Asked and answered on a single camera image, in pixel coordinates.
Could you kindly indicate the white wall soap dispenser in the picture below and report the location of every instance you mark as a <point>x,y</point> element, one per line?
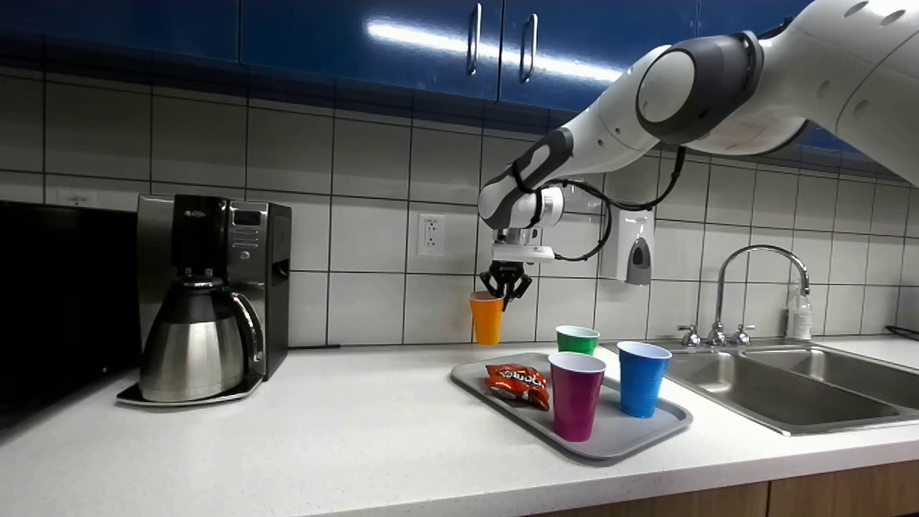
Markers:
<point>627,230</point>

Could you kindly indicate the black steel coffee maker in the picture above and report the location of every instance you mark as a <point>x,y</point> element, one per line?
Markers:
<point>255,277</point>

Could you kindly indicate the black microwave oven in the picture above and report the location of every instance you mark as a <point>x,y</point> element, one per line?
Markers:
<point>60,306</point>

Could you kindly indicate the grey plastic tray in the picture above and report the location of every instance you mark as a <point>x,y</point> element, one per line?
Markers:
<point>518,405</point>

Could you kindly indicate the wooden base cabinet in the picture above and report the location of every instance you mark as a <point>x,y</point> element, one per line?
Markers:
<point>824,491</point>

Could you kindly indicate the blue upper cabinet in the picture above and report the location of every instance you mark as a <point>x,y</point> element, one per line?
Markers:
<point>190,30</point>

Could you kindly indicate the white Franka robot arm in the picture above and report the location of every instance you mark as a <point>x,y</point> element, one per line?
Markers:
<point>844,58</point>

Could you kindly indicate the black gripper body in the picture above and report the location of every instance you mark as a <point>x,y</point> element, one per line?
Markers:
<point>506,275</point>

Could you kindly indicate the purple plastic cup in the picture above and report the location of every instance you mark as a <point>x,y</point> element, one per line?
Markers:
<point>575,404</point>

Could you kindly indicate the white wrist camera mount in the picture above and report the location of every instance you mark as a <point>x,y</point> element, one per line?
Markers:
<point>525,247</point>

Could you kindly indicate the blue plastic cup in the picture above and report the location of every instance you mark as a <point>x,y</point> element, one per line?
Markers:
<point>641,382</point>

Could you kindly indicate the clear soap bottle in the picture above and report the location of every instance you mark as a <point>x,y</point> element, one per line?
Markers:
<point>799,316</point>

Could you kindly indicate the orange plastic cup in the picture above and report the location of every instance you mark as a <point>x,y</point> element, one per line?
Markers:
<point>488,322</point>

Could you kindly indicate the orange Doritos chip bag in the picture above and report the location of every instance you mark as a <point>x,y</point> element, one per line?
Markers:
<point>518,382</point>

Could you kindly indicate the green plastic cup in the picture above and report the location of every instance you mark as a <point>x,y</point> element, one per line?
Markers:
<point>578,343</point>

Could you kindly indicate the chrome gooseneck faucet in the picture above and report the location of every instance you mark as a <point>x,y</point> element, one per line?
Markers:
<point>723,287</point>

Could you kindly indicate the steel coffee carafe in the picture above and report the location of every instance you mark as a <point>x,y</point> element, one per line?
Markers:
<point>190,349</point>

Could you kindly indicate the white wall outlet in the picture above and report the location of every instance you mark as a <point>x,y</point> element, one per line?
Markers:
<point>432,234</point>

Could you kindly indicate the stainless steel double sink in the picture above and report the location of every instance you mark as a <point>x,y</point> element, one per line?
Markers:
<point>795,391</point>

